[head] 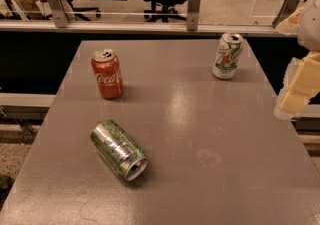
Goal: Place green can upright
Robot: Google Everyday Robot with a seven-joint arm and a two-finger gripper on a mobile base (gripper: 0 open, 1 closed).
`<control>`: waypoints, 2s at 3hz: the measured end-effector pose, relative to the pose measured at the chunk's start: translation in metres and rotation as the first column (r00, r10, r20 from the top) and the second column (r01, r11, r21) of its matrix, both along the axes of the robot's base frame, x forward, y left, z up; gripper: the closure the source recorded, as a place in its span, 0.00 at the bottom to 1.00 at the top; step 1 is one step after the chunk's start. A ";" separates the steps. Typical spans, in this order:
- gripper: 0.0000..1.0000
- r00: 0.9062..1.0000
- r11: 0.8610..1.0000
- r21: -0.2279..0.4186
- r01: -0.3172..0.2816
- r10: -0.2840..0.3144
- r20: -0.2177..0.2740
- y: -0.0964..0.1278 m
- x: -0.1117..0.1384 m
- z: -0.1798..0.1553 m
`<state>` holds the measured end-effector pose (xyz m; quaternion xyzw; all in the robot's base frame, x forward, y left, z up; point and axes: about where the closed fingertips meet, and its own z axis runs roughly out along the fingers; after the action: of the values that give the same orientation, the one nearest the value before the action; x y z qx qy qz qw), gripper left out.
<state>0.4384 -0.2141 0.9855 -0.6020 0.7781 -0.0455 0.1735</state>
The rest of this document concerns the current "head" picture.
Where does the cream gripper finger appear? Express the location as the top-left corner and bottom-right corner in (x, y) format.
(274, 51), (320, 120)
(275, 7), (304, 35)

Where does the green soda can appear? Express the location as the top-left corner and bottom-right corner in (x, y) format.
(90, 120), (148, 181)

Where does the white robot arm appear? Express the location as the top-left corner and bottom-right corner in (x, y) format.
(274, 0), (320, 120)

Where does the white 7up can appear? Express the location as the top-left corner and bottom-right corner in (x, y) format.
(212, 33), (243, 80)

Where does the red Coca-Cola can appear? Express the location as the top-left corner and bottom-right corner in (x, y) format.
(91, 49), (123, 99)

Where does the right metal rail bracket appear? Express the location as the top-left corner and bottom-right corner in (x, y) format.
(272, 0), (300, 27)

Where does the metal rail bracket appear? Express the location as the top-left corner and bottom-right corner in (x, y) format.
(272, 0), (300, 27)
(47, 0), (69, 28)
(186, 0), (201, 31)

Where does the middle metal rail bracket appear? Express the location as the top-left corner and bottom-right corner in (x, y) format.
(186, 0), (201, 31)

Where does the left metal rail bracket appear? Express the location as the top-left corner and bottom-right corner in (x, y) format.
(47, 0), (69, 28)

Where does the metal horizontal rail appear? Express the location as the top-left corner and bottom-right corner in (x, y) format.
(0, 20), (294, 38)

